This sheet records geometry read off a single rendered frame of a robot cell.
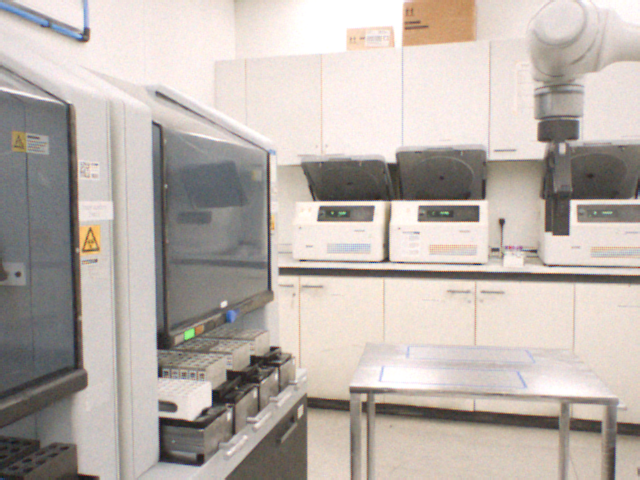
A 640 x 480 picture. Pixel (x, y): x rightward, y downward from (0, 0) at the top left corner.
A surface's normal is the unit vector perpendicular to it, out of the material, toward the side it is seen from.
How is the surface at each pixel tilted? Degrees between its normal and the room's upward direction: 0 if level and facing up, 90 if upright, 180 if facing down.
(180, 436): 90
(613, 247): 90
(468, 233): 90
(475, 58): 90
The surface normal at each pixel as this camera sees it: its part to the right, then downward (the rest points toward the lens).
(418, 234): -0.25, 0.06
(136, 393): 0.97, 0.01
